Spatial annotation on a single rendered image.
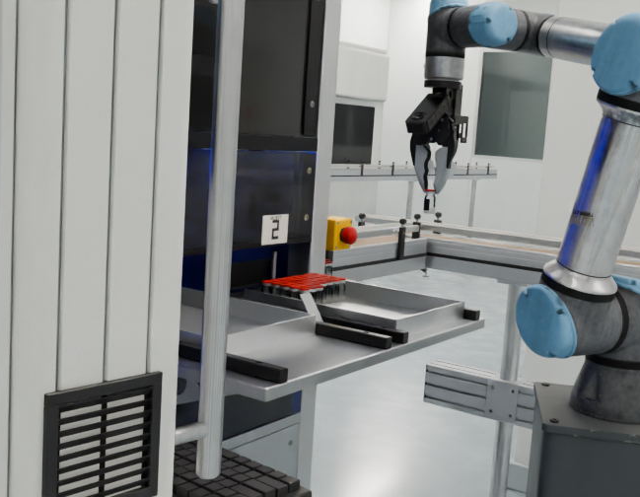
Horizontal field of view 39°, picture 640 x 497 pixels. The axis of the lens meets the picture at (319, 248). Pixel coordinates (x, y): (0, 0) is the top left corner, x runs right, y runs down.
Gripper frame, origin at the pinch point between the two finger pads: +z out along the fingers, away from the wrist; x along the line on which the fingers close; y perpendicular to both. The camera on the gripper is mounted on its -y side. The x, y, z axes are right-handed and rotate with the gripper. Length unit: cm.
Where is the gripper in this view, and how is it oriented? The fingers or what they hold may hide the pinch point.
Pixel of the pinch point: (429, 186)
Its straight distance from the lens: 172.3
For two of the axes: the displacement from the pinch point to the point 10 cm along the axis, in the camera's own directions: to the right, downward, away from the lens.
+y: 5.7, -0.7, 8.2
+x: -8.2, -1.2, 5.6
